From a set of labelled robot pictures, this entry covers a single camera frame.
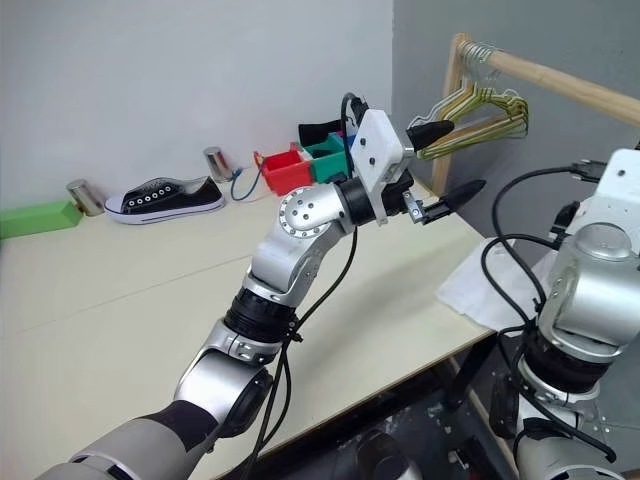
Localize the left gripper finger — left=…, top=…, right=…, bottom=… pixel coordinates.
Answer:
left=425, top=179, right=488, bottom=222
left=405, top=119, right=457, bottom=151

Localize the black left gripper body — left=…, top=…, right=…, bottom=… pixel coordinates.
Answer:
left=381, top=166, right=445, bottom=227

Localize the white cloth garment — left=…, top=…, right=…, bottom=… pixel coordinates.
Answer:
left=435, top=238, right=567, bottom=332

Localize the green plastic bin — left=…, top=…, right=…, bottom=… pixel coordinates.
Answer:
left=303, top=141, right=352, bottom=184

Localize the red plastic bin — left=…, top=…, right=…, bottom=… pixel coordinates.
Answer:
left=253, top=141, right=316, bottom=197

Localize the wooden clothes rack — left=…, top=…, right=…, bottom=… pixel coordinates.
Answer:
left=430, top=33, right=640, bottom=197

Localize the shiny metal cylinder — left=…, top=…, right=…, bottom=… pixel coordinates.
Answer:
left=65, top=179, right=106, bottom=218
left=202, top=146, right=233, bottom=181

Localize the black canvas sneaker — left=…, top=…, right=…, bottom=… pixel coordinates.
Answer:
left=103, top=175, right=227, bottom=226

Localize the dark rounded shape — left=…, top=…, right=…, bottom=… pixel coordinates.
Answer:
left=348, top=428, right=422, bottom=480

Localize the green rectangular box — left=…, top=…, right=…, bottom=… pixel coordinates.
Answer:
left=0, top=198, right=84, bottom=241

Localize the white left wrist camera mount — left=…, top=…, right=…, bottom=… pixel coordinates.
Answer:
left=348, top=108, right=417, bottom=227

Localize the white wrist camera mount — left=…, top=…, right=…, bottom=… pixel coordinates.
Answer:
left=348, top=108, right=417, bottom=227
left=593, top=147, right=640, bottom=202

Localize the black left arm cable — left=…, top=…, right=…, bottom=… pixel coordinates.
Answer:
left=239, top=91, right=374, bottom=480

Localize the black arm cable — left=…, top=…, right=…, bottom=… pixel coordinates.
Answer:
left=239, top=91, right=374, bottom=480
left=480, top=158, right=619, bottom=464

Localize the black drawstring pouch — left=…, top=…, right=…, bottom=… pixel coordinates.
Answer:
left=297, top=118, right=347, bottom=148

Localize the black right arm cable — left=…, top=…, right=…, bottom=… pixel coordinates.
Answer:
left=480, top=158, right=619, bottom=464

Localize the blue cable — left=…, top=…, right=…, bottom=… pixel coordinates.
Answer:
left=229, top=164, right=265, bottom=203

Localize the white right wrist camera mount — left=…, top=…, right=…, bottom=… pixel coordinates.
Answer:
left=593, top=147, right=640, bottom=202

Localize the black table frame leg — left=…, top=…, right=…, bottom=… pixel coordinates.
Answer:
left=446, top=341, right=502, bottom=417

